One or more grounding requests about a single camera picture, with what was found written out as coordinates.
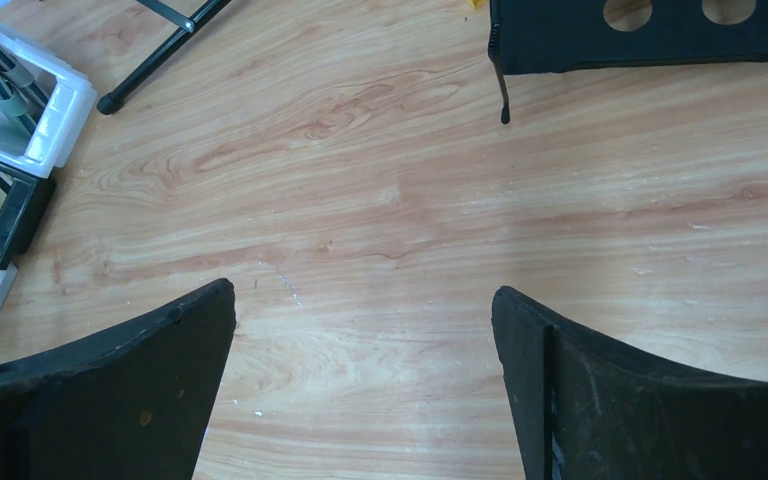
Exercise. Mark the black perforated music stand tray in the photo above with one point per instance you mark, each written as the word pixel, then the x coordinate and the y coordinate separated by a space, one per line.
pixel 550 37

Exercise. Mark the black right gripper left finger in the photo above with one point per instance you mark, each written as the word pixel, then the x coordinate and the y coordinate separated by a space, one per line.
pixel 132 401

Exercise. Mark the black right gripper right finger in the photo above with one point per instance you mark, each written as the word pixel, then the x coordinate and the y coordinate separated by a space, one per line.
pixel 588 406

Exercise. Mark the black folding tripod stand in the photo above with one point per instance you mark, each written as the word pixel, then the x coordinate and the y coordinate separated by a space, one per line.
pixel 186 27

